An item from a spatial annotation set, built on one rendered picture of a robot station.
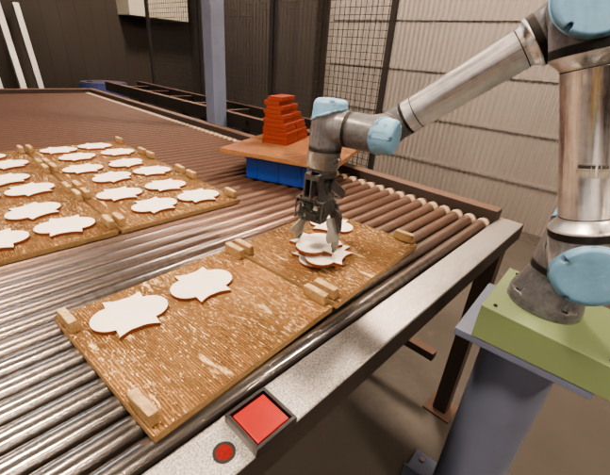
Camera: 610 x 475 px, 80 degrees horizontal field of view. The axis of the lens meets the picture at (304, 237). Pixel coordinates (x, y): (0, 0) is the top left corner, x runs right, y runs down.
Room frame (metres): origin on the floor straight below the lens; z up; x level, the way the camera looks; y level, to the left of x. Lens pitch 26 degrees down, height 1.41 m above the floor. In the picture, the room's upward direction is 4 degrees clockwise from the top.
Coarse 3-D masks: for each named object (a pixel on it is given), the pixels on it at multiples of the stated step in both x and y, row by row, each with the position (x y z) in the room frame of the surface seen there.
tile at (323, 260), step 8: (344, 248) 0.85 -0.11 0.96; (312, 256) 0.79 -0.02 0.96; (320, 256) 0.80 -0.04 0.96; (328, 256) 0.80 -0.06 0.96; (336, 256) 0.80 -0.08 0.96; (344, 256) 0.81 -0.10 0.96; (312, 264) 0.76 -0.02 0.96; (320, 264) 0.76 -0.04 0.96; (328, 264) 0.76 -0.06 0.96; (336, 264) 0.77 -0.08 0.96
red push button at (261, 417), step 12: (264, 396) 0.40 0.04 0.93; (252, 408) 0.38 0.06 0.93; (264, 408) 0.38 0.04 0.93; (276, 408) 0.38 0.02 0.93; (240, 420) 0.35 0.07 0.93; (252, 420) 0.36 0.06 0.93; (264, 420) 0.36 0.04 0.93; (276, 420) 0.36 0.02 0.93; (252, 432) 0.34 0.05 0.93; (264, 432) 0.34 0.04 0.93
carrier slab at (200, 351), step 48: (144, 288) 0.65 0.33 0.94; (240, 288) 0.67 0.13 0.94; (288, 288) 0.69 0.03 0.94; (96, 336) 0.49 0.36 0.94; (144, 336) 0.50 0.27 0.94; (192, 336) 0.51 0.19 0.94; (240, 336) 0.52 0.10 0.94; (288, 336) 0.53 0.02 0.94; (144, 384) 0.40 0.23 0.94; (192, 384) 0.41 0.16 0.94
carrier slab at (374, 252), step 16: (288, 224) 1.03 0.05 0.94; (352, 224) 1.07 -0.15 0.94; (256, 240) 0.91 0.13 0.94; (272, 240) 0.92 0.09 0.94; (288, 240) 0.92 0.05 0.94; (352, 240) 0.96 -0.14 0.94; (368, 240) 0.96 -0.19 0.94; (384, 240) 0.97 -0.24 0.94; (400, 240) 0.98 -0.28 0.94; (256, 256) 0.82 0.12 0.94; (272, 256) 0.83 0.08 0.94; (288, 256) 0.83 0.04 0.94; (352, 256) 0.86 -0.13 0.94; (368, 256) 0.87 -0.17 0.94; (384, 256) 0.87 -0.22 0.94; (400, 256) 0.88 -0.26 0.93; (272, 272) 0.76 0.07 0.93; (288, 272) 0.75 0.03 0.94; (304, 272) 0.76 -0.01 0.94; (320, 272) 0.77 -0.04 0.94; (336, 272) 0.77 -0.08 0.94; (352, 272) 0.78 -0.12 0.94; (368, 272) 0.78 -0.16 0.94; (352, 288) 0.71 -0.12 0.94; (336, 304) 0.65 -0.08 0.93
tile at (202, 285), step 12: (180, 276) 0.69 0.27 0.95; (192, 276) 0.69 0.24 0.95; (204, 276) 0.70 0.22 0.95; (216, 276) 0.70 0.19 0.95; (228, 276) 0.70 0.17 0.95; (180, 288) 0.64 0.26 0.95; (192, 288) 0.65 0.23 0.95; (204, 288) 0.65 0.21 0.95; (216, 288) 0.65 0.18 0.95; (228, 288) 0.66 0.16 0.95; (180, 300) 0.61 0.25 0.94; (192, 300) 0.62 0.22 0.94; (204, 300) 0.61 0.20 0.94
